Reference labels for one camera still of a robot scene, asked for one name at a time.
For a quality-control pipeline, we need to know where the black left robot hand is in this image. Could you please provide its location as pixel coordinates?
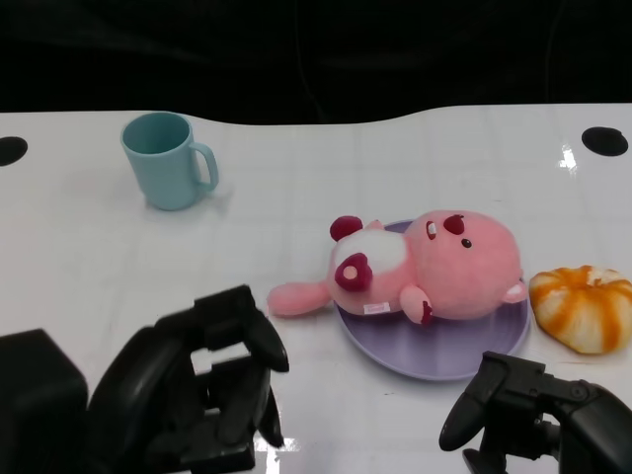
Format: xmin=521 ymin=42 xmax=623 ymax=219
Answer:
xmin=88 ymin=284 xmax=291 ymax=474

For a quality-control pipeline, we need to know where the black round table grommet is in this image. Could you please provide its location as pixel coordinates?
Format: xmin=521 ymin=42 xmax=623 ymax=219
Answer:
xmin=0 ymin=136 xmax=29 ymax=168
xmin=581 ymin=126 xmax=629 ymax=158

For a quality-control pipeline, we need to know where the teal plastic mug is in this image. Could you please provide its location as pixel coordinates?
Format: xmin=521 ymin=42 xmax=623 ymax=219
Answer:
xmin=120 ymin=112 xmax=220 ymax=212

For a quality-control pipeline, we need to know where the orange white pumpkin plush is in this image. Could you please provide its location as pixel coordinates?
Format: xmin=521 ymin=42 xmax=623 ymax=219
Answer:
xmin=528 ymin=265 xmax=632 ymax=356

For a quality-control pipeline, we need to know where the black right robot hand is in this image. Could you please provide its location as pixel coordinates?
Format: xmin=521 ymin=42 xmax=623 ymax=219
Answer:
xmin=437 ymin=350 xmax=632 ymax=474

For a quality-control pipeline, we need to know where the purple round plate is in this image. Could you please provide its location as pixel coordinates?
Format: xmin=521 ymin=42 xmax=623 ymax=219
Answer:
xmin=333 ymin=219 xmax=532 ymax=382

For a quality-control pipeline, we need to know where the black backdrop cloth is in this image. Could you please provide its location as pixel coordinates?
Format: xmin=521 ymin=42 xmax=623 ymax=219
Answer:
xmin=0 ymin=0 xmax=632 ymax=127

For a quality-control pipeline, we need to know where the pink plush pig doll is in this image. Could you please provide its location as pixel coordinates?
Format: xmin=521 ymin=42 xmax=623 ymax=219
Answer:
xmin=267 ymin=209 xmax=527 ymax=327

